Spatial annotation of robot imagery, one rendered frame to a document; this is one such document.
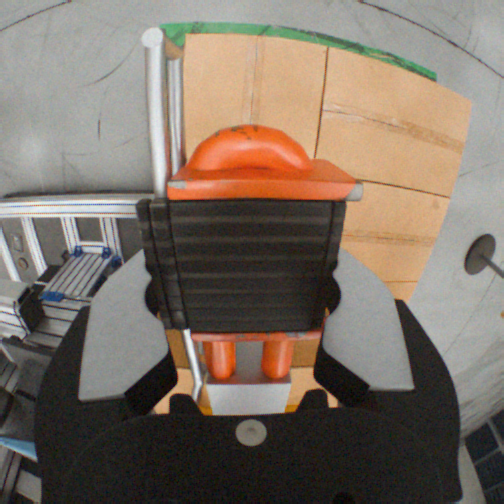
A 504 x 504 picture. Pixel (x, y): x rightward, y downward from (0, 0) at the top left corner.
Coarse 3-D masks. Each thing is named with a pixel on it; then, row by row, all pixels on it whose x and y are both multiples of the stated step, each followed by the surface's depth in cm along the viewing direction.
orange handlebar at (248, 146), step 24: (216, 144) 10; (240, 144) 10; (264, 144) 10; (288, 144) 10; (192, 168) 10; (216, 168) 10; (240, 168) 10; (264, 168) 10; (288, 168) 10; (312, 168) 11; (216, 360) 16; (264, 360) 17; (288, 360) 17
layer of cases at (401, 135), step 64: (192, 64) 58; (256, 64) 59; (320, 64) 59; (384, 64) 57; (192, 128) 68; (320, 128) 69; (384, 128) 68; (448, 128) 66; (384, 192) 79; (448, 192) 79; (384, 256) 92
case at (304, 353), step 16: (176, 336) 45; (176, 352) 42; (304, 352) 42; (176, 368) 39; (304, 368) 40; (192, 384) 41; (304, 384) 42; (208, 400) 45; (288, 400) 45; (336, 400) 46
